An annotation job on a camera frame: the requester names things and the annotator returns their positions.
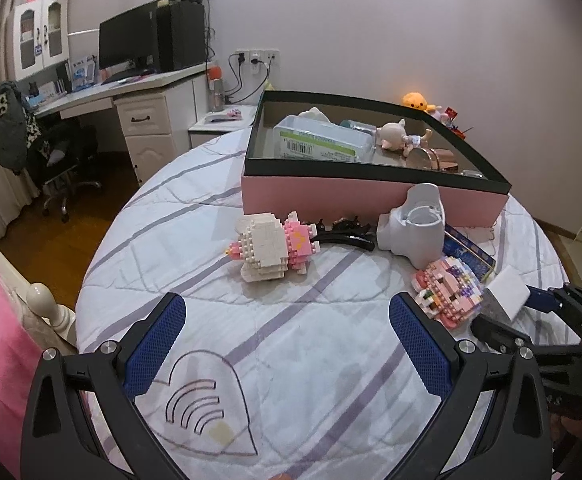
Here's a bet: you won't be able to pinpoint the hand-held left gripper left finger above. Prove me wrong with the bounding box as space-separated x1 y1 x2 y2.
20 292 188 480

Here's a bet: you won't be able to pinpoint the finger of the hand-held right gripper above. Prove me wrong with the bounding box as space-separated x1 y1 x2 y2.
525 282 582 333
470 314 542 358

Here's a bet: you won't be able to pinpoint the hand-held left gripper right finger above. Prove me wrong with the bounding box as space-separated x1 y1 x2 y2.
388 291 556 480

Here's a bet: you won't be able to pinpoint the white charger block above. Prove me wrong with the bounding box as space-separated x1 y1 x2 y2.
485 265 532 321

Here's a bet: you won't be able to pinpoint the pink block figure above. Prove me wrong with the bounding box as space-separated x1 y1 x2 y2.
411 256 485 329

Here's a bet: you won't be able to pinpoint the blue printed box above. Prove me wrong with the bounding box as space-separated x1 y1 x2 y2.
443 224 497 284

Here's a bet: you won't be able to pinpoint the white plastic holder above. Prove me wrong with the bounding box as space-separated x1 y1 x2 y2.
376 183 446 269

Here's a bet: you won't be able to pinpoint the white and pink block model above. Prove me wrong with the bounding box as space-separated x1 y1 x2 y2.
227 210 320 284

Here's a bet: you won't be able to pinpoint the pink box with black rim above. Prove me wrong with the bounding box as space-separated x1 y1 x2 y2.
241 90 512 228

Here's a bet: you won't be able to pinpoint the rose gold cylinder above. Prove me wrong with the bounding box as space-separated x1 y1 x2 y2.
405 147 460 174

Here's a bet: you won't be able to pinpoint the big-headed doll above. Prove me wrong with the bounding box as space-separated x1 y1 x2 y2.
375 118 435 157

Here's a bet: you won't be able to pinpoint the clear plastic box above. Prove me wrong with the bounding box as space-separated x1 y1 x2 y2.
273 114 377 164

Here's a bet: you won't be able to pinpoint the teal lidded clear jar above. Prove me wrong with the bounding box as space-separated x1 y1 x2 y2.
340 119 378 135

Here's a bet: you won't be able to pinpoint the white lumpy figurine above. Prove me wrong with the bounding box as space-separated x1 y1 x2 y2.
298 106 333 124

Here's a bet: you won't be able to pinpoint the white bedpost knob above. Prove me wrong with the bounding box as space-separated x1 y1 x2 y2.
25 282 78 348

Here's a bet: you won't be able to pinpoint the black hair band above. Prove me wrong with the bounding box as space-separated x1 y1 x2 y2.
315 215 377 253

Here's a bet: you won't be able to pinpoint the black office chair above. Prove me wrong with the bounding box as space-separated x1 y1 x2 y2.
25 120 103 224

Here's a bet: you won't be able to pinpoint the black and white low cabinet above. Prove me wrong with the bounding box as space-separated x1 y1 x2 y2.
188 104 260 150

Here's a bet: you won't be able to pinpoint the white desk with drawers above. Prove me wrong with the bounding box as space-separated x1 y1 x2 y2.
32 62 213 187

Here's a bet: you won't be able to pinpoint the orange octopus plush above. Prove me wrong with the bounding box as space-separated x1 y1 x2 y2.
402 92 438 112

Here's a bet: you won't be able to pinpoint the dark grey jacket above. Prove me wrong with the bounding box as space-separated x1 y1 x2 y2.
0 80 40 174

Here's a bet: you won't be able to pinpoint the bottle with orange cap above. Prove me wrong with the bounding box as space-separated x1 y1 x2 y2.
208 62 225 112

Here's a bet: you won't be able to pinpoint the black keyboard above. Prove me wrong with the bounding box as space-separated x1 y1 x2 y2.
101 70 153 84

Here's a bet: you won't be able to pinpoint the blue and white books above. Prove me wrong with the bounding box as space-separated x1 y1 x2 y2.
68 55 97 94

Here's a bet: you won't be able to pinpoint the black computer monitor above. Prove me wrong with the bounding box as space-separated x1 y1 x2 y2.
98 0 160 79

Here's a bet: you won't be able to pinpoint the black computer tower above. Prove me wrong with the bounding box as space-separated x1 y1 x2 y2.
155 1 207 74

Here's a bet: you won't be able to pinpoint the white glass-door cabinet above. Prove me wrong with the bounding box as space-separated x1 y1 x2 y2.
10 0 73 82

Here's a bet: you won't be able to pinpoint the black power cable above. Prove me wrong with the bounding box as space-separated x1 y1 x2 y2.
223 55 272 105

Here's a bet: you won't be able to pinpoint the wall power outlet strip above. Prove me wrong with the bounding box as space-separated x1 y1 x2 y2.
235 48 280 64

